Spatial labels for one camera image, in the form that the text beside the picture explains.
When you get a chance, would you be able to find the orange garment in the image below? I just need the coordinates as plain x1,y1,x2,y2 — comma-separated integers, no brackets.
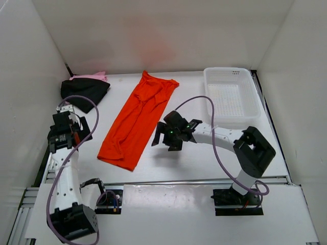
97,71,179,172

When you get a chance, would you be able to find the black t shirt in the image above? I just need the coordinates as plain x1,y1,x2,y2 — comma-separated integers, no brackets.
60,78,110,113

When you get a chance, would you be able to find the pink t shirt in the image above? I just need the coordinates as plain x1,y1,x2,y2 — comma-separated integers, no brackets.
60,72,110,105

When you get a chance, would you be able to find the white plastic basket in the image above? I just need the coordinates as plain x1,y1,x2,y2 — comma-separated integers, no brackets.
203,67,261,129

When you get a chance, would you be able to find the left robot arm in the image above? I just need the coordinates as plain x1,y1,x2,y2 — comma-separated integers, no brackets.
46,105,105,244

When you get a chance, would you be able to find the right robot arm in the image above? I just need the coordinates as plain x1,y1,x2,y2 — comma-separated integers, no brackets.
152,111,276,196

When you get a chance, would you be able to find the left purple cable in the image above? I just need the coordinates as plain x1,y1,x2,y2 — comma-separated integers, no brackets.
45,95,120,245

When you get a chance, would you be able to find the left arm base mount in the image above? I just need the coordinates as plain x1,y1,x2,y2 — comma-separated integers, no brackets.
80,178,123,215

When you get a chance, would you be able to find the aluminium table frame rail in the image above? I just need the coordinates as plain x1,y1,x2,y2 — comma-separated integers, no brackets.
6,148,54,244

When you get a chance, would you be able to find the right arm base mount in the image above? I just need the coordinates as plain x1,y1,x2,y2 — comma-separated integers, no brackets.
211,188,264,216

